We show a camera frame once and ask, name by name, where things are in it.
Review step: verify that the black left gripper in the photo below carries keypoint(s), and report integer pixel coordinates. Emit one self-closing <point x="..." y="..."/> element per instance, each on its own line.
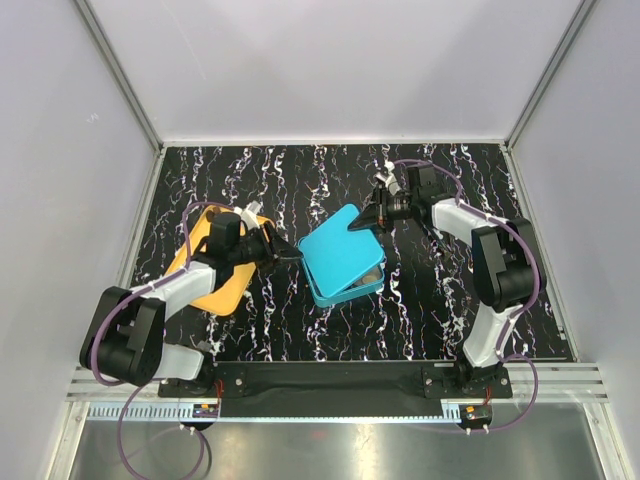
<point x="285" y="252"/>

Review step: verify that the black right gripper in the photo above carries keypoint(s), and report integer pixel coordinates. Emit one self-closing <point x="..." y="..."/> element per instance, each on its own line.
<point x="368" y="219"/>

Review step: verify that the teal tin lid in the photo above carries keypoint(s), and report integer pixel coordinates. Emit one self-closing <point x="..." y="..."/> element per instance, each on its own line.
<point x="335" y="229"/>

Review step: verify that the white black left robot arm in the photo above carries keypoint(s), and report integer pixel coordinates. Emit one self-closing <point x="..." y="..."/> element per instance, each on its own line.
<point x="125" y="342"/>

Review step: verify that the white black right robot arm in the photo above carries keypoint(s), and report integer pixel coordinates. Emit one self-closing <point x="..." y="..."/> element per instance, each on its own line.
<point x="507" y="272"/>

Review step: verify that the teal tin box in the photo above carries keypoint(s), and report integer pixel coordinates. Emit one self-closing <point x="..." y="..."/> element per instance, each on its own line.
<point x="332" y="270"/>

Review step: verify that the orange plastic tray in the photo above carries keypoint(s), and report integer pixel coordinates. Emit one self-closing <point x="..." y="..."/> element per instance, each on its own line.
<point x="220" y="295"/>

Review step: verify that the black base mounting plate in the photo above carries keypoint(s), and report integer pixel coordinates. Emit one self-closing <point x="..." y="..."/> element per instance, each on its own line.
<point x="335" y="390"/>

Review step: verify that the left connector module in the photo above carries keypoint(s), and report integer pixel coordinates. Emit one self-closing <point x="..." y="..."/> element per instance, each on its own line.
<point x="206" y="410"/>

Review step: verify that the orange connector module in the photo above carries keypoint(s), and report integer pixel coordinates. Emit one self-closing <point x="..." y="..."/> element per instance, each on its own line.
<point x="476" y="418"/>

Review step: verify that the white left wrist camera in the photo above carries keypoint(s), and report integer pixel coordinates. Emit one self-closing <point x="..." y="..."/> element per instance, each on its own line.
<point x="249" y="214"/>

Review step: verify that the aluminium frame rail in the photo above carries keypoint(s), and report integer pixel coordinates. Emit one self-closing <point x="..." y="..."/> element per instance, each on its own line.
<point x="107" y="52"/>

